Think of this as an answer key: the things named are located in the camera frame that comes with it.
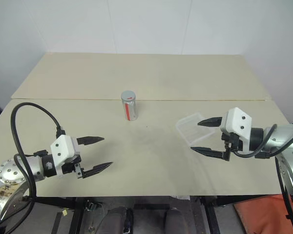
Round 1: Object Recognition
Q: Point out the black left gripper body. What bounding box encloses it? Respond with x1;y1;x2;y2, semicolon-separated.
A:
62;155;86;180

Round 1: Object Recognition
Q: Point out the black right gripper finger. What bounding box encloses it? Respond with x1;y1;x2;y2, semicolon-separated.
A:
197;117;223;127
190;146;231;162

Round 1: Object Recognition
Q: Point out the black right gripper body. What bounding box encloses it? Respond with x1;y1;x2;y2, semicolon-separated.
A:
221;132;241;152

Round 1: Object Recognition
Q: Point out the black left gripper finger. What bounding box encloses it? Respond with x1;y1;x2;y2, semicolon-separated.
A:
84;161;113;180
76;136;105;147

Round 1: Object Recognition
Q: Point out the silver and red can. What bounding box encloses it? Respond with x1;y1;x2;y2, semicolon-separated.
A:
121;90;139;122

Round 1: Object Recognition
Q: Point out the clear plastic container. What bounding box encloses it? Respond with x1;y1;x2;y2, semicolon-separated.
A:
175;112;216;148

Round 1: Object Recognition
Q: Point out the small metal connector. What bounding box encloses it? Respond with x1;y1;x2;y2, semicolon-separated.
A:
86;200;99;212

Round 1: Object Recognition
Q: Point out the dark rounded shape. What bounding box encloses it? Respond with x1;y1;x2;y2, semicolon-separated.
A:
106;206;134;234
164;206;190;234

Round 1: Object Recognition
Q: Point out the orange mat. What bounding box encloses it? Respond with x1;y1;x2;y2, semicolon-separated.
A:
233;194;293;234

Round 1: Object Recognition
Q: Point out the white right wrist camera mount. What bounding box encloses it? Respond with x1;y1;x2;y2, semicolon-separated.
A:
220;107;253;155

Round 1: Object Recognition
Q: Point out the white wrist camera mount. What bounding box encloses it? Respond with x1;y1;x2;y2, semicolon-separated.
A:
220;107;253;155
50;135;82;178

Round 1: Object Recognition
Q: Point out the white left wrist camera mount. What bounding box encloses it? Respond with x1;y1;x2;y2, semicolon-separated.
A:
50;135;82;178

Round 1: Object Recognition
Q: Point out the black metal table frame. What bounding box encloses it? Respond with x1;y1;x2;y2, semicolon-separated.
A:
21;194;286;234

